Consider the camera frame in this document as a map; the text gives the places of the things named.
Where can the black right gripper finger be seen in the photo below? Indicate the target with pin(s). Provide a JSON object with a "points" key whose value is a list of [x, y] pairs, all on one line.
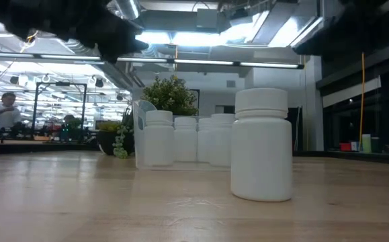
{"points": [[328, 40]]}

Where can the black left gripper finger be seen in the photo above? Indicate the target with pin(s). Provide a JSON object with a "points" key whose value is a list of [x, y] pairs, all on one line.
{"points": [[117, 43]]}

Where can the clear plastic basket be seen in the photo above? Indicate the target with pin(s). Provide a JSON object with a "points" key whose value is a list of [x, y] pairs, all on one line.
{"points": [[137, 141]]}

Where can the black ceiling spotlight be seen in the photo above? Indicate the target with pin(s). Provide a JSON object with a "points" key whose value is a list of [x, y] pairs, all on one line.
{"points": [[99, 83], [14, 80], [119, 97]]}

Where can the bushy plant in black pot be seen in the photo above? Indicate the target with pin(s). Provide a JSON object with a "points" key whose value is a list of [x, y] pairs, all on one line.
{"points": [[169, 95]]}

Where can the long ceiling light bar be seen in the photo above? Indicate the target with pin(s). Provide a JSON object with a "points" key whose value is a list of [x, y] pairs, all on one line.
{"points": [[201, 62]]}

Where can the grey ceiling box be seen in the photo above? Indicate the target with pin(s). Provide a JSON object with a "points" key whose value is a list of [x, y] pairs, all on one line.
{"points": [[207, 18]]}

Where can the succulent in dark bowl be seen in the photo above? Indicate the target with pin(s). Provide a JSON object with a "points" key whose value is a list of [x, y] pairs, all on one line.
{"points": [[108, 141]]}

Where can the small red box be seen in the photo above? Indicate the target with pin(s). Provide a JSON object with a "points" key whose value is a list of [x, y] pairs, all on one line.
{"points": [[346, 147]]}

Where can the white and blue box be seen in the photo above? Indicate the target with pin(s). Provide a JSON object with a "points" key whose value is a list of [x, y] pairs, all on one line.
{"points": [[354, 146]]}

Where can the light green bottle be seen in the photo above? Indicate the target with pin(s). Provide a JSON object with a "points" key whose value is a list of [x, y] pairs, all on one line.
{"points": [[366, 144]]}

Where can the person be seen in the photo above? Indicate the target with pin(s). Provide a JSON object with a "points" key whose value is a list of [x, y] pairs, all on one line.
{"points": [[6, 116]]}

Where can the dark green bottle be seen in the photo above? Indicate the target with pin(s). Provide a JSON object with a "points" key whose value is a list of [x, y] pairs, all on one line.
{"points": [[376, 145]]}

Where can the silver ventilation duct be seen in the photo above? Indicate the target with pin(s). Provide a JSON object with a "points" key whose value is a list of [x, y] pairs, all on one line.
{"points": [[128, 8]]}

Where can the grey wall vent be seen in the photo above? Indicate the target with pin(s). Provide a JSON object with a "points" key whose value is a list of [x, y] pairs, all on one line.
{"points": [[230, 84]]}

